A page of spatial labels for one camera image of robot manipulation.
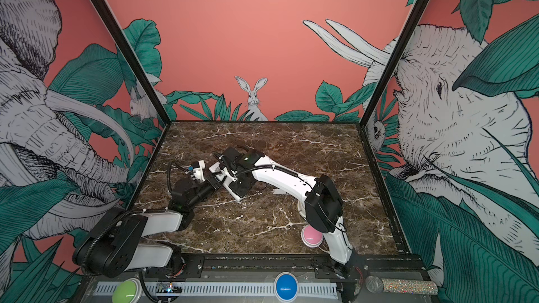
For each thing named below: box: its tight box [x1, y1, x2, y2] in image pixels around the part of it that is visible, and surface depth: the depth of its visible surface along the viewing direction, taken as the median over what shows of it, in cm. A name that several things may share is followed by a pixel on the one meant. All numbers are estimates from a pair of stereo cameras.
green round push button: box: [111, 277, 143, 303], surface depth 69 cm
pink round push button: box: [301, 224, 324, 248], surface depth 81 cm
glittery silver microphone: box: [365, 275, 439, 296], surface depth 69 cm
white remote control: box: [208, 161, 242, 202], surface depth 83 cm
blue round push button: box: [273, 271, 299, 303], surface depth 70 cm
